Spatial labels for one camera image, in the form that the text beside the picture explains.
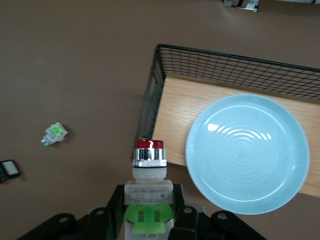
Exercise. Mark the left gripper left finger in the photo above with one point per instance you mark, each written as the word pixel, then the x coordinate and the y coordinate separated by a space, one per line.
pixel 117 220

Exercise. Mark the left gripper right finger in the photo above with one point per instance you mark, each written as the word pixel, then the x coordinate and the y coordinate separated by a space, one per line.
pixel 182 225

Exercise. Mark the red push button switch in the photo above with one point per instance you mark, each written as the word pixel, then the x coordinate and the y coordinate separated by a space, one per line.
pixel 150 192

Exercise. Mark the light blue round plate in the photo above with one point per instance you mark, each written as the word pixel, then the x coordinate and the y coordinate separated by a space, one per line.
pixel 247 160

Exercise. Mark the black square push button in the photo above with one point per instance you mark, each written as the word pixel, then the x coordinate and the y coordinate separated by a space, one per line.
pixel 10 171

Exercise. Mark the green white contact block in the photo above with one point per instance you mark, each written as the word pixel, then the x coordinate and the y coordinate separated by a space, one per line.
pixel 55 133

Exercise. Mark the silver metal bracket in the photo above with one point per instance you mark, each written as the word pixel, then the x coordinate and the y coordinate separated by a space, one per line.
pixel 241 5

